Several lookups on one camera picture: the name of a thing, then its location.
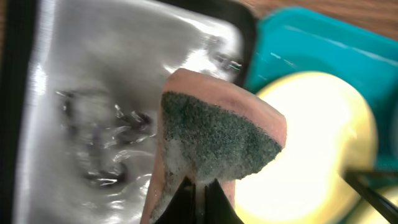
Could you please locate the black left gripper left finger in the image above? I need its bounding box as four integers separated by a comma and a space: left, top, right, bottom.
155, 177, 196, 224

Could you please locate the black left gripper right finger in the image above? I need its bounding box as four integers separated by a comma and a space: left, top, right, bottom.
205, 179, 244, 224

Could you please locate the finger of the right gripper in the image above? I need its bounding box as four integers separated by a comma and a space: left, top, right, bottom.
344, 169, 397, 223

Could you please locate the pink green scrub sponge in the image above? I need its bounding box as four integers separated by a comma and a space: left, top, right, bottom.
141, 68, 287, 223

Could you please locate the teal plastic serving tray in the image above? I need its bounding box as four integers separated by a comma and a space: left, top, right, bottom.
244, 7, 397, 171

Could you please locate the black metal wash tray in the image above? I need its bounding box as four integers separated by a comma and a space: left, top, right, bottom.
1, 0, 257, 223

